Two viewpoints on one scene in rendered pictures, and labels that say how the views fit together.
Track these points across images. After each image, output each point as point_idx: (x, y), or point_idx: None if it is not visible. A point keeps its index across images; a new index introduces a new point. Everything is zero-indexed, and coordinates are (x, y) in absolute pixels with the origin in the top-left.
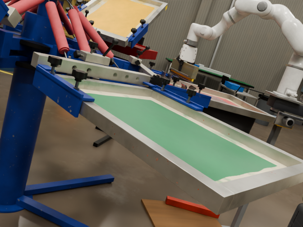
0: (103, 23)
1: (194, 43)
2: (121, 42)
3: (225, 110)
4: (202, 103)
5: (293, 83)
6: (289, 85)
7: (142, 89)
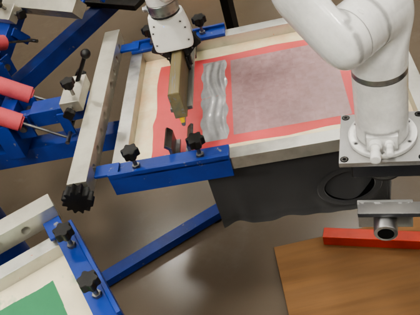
0: None
1: (164, 12)
2: (68, 14)
3: (283, 160)
4: (217, 173)
5: (376, 121)
6: (369, 127)
7: (33, 261)
